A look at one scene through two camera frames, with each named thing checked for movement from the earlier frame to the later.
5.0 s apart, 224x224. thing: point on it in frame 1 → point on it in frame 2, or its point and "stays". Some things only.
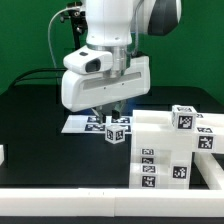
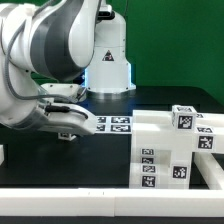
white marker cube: x=115 y=133 → x=70 y=137
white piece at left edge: x=2 y=157 stays
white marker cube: x=184 y=117 stays
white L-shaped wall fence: x=122 y=202 stays
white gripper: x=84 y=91 → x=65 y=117
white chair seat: x=163 y=146 stays
